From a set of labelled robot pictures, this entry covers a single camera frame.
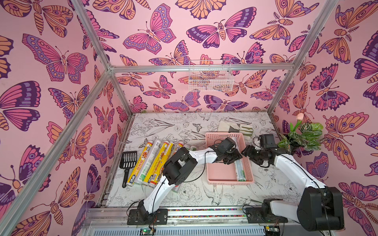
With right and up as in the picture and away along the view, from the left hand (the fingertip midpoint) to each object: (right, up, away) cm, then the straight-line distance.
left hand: (244, 159), depth 89 cm
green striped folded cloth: (+9, +17, +20) cm, 28 cm away
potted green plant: (+26, +15, -16) cm, 34 cm away
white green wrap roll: (-4, -3, -4) cm, 6 cm away
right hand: (-1, +4, -2) cm, 5 cm away
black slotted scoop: (-73, -2, +5) cm, 73 cm away
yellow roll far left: (-64, -3, +1) cm, 64 cm away
